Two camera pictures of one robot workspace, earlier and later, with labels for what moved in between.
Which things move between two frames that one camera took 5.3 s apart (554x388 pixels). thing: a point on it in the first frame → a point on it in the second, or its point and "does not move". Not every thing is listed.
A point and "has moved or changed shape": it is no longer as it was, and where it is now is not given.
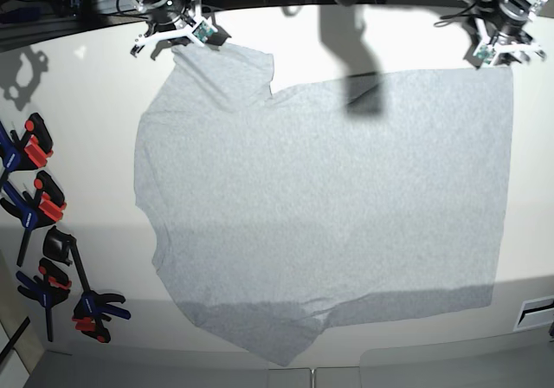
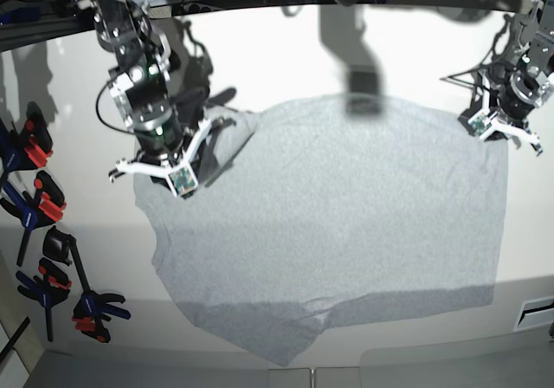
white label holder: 535,313 does not move
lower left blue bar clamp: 49,289 does not move
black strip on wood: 10,344 does not move
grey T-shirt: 276,215 has moved or changed shape
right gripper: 513,13 → 517,100
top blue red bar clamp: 30,152 does not move
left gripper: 162,3 → 159,138
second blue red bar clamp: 45,208 does not move
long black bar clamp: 93,307 does not move
